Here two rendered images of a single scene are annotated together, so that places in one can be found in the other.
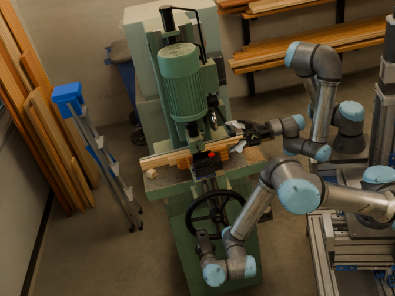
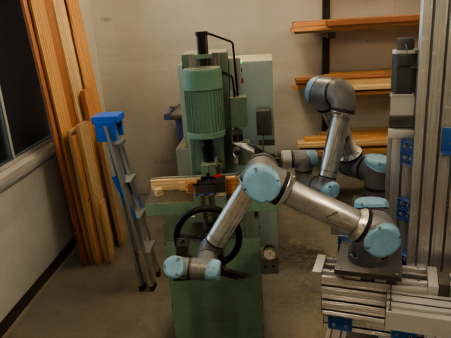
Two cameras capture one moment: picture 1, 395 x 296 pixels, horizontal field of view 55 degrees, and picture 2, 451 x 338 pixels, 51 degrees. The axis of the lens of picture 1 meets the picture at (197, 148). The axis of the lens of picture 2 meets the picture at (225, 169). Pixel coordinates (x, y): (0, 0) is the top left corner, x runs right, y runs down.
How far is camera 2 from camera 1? 0.71 m
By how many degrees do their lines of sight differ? 17
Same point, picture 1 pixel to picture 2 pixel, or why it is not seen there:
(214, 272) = (174, 260)
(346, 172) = not seen: hidden behind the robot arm
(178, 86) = (196, 100)
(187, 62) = (207, 77)
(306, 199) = (265, 184)
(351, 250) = (339, 294)
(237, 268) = (199, 265)
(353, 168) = not seen: hidden behind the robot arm
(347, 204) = (313, 204)
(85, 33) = (155, 91)
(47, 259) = (44, 298)
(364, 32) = not seen: outside the picture
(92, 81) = (152, 142)
